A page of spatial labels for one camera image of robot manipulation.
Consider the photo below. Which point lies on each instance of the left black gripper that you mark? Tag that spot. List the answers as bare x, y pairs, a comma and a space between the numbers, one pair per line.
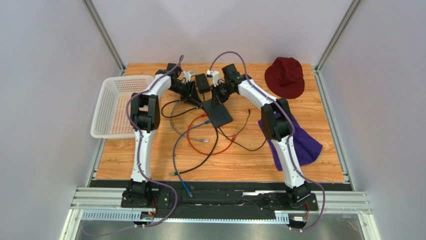
192, 91

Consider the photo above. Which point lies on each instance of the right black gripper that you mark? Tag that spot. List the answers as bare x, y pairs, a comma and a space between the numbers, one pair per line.
217, 92

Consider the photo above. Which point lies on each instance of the dark grey network switch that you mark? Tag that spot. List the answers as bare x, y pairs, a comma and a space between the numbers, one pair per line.
218, 114

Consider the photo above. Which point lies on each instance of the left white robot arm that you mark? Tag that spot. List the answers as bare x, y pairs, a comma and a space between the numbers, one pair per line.
144, 115

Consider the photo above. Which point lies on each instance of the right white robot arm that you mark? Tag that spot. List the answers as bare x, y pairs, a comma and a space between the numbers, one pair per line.
276, 123

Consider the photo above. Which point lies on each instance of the black power adapter brick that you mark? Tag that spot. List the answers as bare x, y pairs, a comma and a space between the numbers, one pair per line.
202, 83

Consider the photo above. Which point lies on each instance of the dark red bucket hat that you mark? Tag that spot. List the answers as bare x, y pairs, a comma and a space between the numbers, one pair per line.
285, 78

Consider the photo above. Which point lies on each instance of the white plastic perforated basket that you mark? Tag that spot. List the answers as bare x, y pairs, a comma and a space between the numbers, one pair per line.
109, 119

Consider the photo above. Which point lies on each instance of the purple cloth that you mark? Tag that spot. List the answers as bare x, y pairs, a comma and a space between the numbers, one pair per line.
307, 149

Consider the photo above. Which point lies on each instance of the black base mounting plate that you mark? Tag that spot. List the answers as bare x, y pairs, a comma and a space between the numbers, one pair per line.
219, 200

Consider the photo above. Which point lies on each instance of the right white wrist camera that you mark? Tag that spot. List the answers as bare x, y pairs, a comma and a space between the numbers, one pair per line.
214, 75

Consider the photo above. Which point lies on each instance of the aluminium frame rail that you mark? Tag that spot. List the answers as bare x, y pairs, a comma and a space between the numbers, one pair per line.
98, 204

